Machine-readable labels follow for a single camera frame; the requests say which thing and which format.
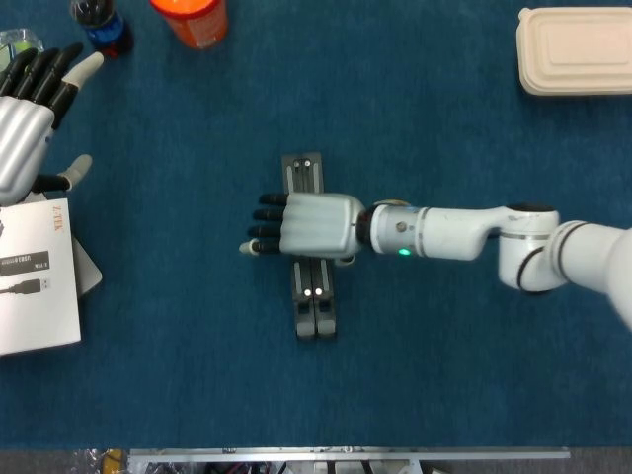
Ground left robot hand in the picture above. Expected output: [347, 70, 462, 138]
[0, 41, 106, 206]

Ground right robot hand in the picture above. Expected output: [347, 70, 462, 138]
[238, 192, 369, 268]

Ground black folding laptop stand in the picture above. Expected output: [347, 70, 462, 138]
[280, 153, 341, 342]

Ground grey closed laptop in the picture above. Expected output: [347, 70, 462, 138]
[71, 236, 104, 297]

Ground clear water bottle green label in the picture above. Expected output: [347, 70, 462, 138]
[0, 29, 45, 70]

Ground cola bottle blue label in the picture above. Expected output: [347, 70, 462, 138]
[68, 0, 135, 59]

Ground teal fabric table cover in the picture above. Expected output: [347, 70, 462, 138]
[0, 0, 632, 451]

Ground white product box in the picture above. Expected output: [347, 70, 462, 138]
[0, 197, 83, 356]

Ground red cylindrical canister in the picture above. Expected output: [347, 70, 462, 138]
[148, 0, 230, 50]

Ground yellow object on floor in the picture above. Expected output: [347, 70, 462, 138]
[101, 448, 128, 474]

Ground cream lidded food container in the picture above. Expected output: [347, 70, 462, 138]
[515, 6, 632, 98]

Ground crinkled clear plastic bag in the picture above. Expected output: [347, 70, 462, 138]
[68, 447, 105, 474]

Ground aluminium frame rail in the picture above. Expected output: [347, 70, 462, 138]
[127, 446, 572, 474]

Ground tangled cables under frame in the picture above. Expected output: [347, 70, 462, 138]
[197, 461, 297, 474]

